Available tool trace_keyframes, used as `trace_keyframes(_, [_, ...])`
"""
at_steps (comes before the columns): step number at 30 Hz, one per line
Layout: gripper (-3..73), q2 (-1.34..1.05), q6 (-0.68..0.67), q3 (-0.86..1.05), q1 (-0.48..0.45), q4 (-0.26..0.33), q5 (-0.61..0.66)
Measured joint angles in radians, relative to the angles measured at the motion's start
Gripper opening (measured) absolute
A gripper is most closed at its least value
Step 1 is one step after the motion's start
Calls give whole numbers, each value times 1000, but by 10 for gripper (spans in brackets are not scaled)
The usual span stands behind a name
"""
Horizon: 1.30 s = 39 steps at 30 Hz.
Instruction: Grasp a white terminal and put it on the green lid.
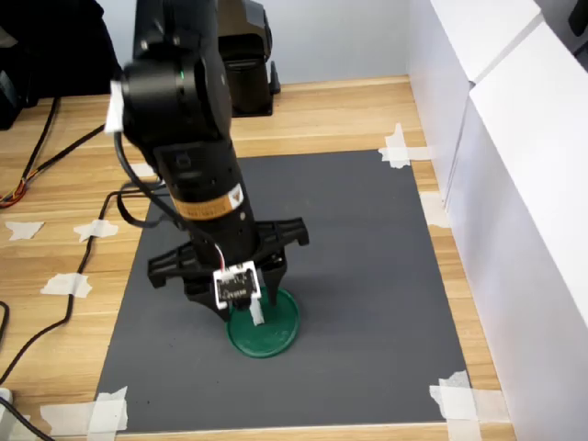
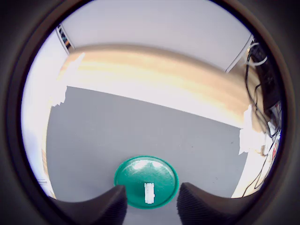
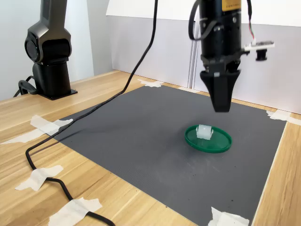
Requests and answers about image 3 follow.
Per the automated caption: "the small white plastic terminal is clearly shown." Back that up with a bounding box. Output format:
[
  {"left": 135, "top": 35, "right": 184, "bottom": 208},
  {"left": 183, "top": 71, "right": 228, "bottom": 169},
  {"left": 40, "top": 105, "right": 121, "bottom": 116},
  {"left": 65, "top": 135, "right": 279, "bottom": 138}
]
[{"left": 196, "top": 124, "right": 214, "bottom": 140}]

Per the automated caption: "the round green lid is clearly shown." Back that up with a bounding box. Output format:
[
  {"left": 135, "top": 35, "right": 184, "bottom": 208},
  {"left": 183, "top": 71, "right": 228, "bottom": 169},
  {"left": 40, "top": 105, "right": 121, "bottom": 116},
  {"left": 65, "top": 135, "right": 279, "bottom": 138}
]
[{"left": 184, "top": 124, "right": 233, "bottom": 154}]

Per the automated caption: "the white tape piece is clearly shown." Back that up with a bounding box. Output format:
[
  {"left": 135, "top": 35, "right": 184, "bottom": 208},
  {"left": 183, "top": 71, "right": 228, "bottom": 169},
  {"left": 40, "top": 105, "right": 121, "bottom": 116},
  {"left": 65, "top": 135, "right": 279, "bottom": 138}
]
[
  {"left": 30, "top": 114, "right": 61, "bottom": 138},
  {"left": 0, "top": 118, "right": 74, "bottom": 145},
  {"left": 15, "top": 164, "right": 64, "bottom": 192},
  {"left": 137, "top": 79, "right": 163, "bottom": 89},
  {"left": 265, "top": 109, "right": 301, "bottom": 125},
  {"left": 48, "top": 197, "right": 103, "bottom": 226},
  {"left": 206, "top": 206, "right": 250, "bottom": 226}
]

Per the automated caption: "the dark grey mat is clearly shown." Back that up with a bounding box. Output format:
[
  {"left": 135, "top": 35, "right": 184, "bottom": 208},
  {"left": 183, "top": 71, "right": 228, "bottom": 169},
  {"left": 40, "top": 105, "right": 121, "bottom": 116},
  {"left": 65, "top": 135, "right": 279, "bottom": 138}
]
[{"left": 47, "top": 85, "right": 288, "bottom": 226}]

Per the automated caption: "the long black camera cable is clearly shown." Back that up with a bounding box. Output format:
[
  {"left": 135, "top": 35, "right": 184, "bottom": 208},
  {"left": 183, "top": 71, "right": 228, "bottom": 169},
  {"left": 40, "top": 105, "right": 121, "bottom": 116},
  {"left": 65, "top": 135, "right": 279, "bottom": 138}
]
[{"left": 25, "top": 0, "right": 217, "bottom": 226}]

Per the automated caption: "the black base power cable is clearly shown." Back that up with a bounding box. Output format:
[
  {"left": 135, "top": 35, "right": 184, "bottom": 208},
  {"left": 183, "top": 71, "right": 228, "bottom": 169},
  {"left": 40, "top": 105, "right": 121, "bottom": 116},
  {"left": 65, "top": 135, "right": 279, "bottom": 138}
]
[{"left": 13, "top": 75, "right": 38, "bottom": 98}]

